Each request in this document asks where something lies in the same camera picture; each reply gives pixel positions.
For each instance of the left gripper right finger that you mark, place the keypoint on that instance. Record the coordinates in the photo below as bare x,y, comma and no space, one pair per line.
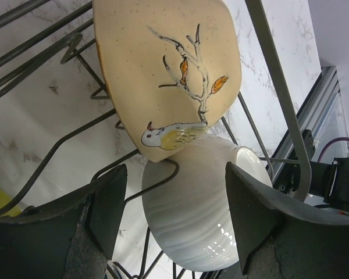
280,237

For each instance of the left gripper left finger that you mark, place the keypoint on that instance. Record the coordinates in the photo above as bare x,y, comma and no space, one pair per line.
71,237

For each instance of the beige bird pattern bowl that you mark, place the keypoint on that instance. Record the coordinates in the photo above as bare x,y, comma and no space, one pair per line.
171,68

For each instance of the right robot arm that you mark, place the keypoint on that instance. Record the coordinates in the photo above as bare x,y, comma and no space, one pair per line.
329,181

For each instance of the lime green bowl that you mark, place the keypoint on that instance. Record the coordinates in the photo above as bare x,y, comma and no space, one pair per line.
4,199

